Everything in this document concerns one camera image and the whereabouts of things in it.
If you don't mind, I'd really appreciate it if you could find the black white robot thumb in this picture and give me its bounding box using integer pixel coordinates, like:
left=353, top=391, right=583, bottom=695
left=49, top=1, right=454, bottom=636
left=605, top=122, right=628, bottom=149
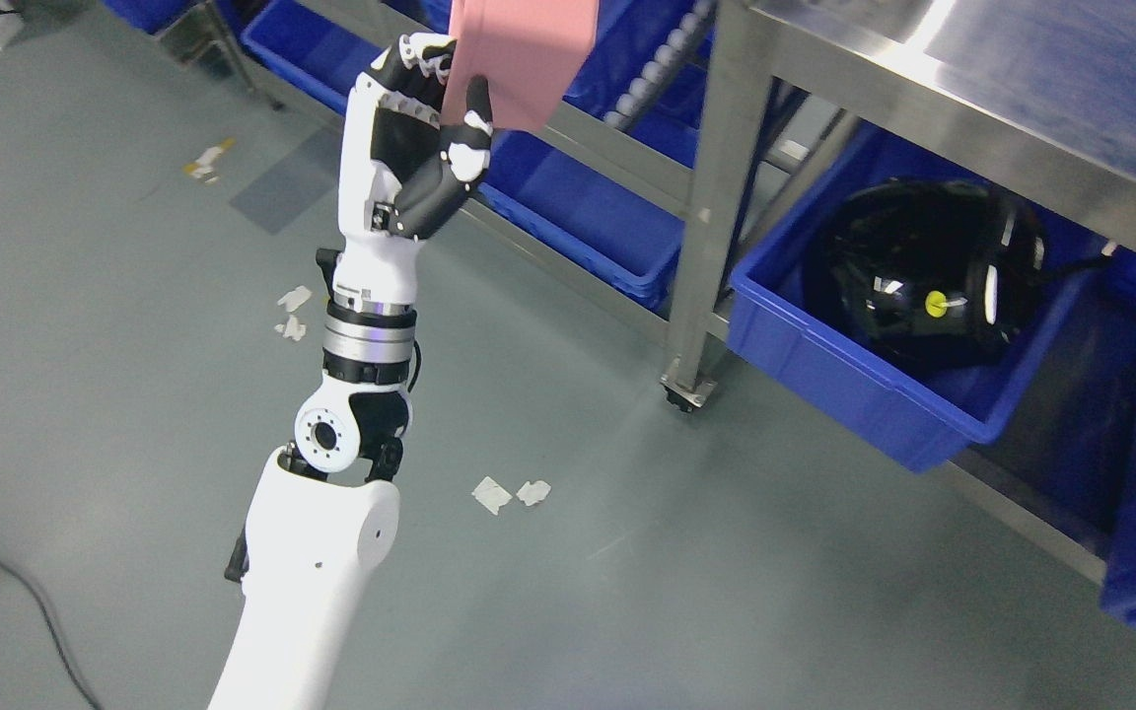
left=373, top=76, right=495, bottom=240

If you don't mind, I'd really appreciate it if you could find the stainless steel table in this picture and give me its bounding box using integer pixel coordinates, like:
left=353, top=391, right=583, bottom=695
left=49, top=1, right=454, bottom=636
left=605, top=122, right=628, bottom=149
left=662, top=1, right=1136, bottom=410

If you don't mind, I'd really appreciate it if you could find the black helmet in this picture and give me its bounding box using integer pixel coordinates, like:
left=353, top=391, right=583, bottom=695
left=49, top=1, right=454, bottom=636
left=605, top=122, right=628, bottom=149
left=801, top=178, right=1047, bottom=376

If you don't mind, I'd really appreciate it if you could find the pink storage box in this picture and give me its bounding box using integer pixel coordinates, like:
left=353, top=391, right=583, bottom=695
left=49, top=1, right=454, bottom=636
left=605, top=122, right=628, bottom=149
left=441, top=1, right=601, bottom=133

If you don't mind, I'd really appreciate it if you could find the black floor cable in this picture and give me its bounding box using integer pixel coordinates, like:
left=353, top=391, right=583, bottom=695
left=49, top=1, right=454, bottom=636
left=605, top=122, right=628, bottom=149
left=0, top=544, right=105, bottom=710

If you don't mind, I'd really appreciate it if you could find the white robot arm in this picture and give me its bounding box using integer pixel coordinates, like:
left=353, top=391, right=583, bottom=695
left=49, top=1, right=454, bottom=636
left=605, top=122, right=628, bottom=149
left=208, top=32, right=493, bottom=709

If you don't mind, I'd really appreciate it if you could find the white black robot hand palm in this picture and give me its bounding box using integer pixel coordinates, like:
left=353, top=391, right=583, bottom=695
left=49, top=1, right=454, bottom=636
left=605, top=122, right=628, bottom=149
left=328, top=35, right=456, bottom=314

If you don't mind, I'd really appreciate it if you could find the blue bin far left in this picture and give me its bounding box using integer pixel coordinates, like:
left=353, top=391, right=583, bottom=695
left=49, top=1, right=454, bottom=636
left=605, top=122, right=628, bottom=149
left=241, top=1, right=691, bottom=311

